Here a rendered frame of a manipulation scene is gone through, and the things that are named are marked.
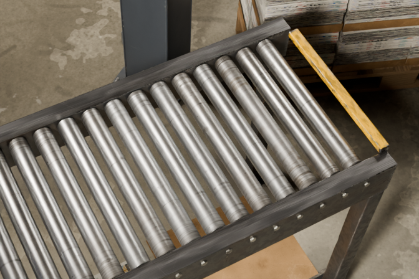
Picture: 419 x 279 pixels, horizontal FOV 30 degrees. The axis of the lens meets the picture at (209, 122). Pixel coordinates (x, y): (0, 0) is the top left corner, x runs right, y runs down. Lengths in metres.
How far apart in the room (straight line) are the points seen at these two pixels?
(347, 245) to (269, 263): 0.44
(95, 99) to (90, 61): 1.12
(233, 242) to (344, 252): 0.62
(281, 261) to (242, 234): 0.88
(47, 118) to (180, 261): 0.51
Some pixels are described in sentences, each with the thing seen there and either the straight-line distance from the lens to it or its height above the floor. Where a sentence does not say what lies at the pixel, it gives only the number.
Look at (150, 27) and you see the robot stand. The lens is 2.72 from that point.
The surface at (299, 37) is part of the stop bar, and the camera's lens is 2.16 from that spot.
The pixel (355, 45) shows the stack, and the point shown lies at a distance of 2.88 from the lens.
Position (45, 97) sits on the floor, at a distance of 3.06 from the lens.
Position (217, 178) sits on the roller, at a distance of 1.89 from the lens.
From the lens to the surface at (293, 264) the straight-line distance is 2.69.
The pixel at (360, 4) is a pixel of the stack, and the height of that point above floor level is 0.52.
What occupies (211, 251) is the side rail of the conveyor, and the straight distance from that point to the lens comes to 1.80.
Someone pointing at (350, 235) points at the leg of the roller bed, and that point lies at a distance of 2.27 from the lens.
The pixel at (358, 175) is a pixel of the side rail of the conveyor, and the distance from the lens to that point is 1.94.
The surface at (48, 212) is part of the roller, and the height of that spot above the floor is 0.80.
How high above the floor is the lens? 2.42
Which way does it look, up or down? 55 degrees down
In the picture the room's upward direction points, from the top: 4 degrees clockwise
